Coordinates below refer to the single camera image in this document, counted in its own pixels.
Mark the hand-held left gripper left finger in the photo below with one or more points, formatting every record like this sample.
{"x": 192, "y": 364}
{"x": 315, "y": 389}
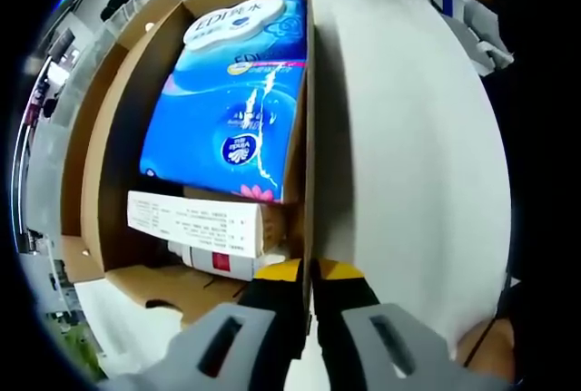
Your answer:
{"x": 227, "y": 345}

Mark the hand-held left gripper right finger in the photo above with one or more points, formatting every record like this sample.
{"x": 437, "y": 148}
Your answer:
{"x": 386, "y": 350}

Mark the blue wet wipes soft item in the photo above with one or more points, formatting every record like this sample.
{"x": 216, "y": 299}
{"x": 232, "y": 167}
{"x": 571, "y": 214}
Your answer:
{"x": 231, "y": 23}

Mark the white bottle red label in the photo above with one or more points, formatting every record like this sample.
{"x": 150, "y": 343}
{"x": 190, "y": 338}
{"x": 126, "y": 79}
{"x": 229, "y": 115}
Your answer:
{"x": 199, "y": 260}

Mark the white printed carton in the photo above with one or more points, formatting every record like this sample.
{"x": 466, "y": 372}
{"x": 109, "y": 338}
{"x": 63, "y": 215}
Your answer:
{"x": 190, "y": 223}

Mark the blue tissue pack soft item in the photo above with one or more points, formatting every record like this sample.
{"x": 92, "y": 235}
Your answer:
{"x": 204, "y": 128}

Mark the brown cardboard shoe box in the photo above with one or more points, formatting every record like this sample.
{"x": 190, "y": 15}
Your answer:
{"x": 91, "y": 159}

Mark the white desk partition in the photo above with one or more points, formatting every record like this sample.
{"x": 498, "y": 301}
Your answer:
{"x": 45, "y": 178}

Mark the red wall screen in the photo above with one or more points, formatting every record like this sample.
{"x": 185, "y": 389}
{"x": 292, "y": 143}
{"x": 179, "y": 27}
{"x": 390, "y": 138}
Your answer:
{"x": 35, "y": 107}

